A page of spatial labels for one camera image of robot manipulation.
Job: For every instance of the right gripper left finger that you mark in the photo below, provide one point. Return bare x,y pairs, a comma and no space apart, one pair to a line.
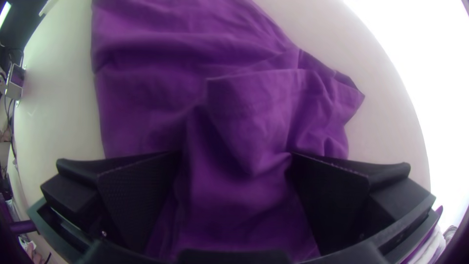
121,198

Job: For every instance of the black t-shirt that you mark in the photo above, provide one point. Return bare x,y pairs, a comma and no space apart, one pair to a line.
205,91

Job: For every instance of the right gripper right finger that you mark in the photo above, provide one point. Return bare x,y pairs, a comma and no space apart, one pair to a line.
348,201

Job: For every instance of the pile of folded clothes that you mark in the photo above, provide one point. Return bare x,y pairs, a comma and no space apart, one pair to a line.
432,245

